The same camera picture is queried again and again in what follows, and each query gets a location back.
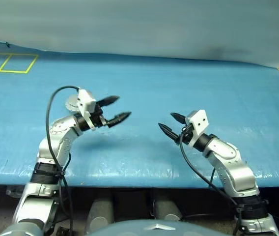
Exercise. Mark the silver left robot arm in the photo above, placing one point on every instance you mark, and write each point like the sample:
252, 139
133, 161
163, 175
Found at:
61, 137

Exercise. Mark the grey-blue robot torso shell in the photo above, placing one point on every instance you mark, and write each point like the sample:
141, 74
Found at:
154, 229

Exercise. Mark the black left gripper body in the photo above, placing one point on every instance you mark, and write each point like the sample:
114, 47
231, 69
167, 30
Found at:
97, 119

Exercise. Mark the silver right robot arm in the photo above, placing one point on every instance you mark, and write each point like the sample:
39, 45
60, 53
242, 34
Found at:
235, 169

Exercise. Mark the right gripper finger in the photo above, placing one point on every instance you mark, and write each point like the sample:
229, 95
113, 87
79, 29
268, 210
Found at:
170, 133
180, 118

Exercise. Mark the grey toothed rotor disc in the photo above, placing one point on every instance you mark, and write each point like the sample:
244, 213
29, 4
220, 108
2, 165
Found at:
71, 102

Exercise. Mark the grey rounded robot leg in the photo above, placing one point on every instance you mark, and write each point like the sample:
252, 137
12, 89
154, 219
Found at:
99, 216
167, 211

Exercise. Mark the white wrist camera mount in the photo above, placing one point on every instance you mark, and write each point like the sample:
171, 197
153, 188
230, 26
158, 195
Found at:
199, 121
86, 100

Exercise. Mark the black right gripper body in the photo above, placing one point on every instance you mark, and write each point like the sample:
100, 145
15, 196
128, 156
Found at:
187, 135

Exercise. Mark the blue table cover sheet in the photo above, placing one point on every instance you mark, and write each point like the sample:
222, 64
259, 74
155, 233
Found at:
203, 86

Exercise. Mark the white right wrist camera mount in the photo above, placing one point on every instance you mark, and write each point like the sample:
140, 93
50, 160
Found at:
199, 121

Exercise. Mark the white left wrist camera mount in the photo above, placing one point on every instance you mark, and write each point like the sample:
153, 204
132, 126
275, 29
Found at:
86, 100

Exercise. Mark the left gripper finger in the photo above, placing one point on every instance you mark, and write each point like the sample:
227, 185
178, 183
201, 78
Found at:
118, 119
107, 100

